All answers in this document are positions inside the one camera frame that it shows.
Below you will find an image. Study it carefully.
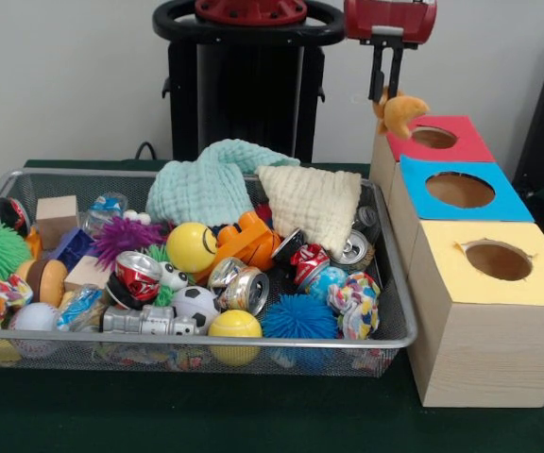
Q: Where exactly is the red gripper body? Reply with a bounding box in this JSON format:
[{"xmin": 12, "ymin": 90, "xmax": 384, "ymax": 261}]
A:
[{"xmin": 344, "ymin": 0, "xmax": 437, "ymax": 45}]

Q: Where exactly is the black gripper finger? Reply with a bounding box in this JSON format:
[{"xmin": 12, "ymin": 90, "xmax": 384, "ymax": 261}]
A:
[
  {"xmin": 388, "ymin": 42, "xmax": 404, "ymax": 95},
  {"xmin": 369, "ymin": 40, "xmax": 384, "ymax": 100}
]

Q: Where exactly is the orange toy croissant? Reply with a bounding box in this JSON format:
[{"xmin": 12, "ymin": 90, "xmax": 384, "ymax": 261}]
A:
[{"xmin": 374, "ymin": 88, "xmax": 432, "ymax": 140}]

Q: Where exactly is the cream yellow waffle cloth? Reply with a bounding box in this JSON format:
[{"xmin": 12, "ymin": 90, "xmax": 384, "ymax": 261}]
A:
[{"xmin": 255, "ymin": 162, "xmax": 363, "ymax": 258}]

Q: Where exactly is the mint green waffle cloth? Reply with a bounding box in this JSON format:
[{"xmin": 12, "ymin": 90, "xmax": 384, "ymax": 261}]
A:
[{"xmin": 145, "ymin": 140, "xmax": 301, "ymax": 227}]

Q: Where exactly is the clear mesh bin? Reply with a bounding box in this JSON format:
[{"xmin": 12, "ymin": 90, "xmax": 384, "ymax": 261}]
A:
[{"xmin": 0, "ymin": 168, "xmax": 418, "ymax": 378}]

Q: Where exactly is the wooden box with three holes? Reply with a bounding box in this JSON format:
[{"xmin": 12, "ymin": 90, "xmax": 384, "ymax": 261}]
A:
[{"xmin": 369, "ymin": 114, "xmax": 544, "ymax": 409}]

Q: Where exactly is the orange plastic toy block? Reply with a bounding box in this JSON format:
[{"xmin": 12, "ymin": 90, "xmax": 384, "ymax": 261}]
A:
[{"xmin": 196, "ymin": 210, "xmax": 282, "ymax": 284}]

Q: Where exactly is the yellow smiley ball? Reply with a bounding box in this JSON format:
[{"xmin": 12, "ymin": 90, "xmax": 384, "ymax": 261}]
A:
[{"xmin": 165, "ymin": 222, "xmax": 218, "ymax": 275}]

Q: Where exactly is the blue spiky rubber ball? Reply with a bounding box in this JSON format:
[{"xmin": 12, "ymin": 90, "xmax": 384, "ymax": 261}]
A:
[{"xmin": 261, "ymin": 294, "xmax": 339, "ymax": 341}]

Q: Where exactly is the small soccer ball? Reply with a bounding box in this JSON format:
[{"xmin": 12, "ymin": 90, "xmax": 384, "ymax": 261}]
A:
[{"xmin": 171, "ymin": 286, "xmax": 221, "ymax": 333}]

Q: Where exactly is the purple spiky monster toy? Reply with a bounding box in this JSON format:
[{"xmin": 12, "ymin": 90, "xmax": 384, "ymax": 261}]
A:
[{"xmin": 93, "ymin": 217, "xmax": 167, "ymax": 273}]

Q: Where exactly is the dark green tablecloth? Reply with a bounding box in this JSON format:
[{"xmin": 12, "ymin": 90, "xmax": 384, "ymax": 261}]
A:
[{"xmin": 0, "ymin": 159, "xmax": 544, "ymax": 453}]

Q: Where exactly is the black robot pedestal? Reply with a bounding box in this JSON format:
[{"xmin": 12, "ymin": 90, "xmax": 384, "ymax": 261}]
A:
[{"xmin": 154, "ymin": 0, "xmax": 349, "ymax": 163}]

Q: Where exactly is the colourful rope knot toy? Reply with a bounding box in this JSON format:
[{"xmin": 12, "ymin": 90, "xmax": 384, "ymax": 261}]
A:
[{"xmin": 327, "ymin": 272, "xmax": 380, "ymax": 341}]

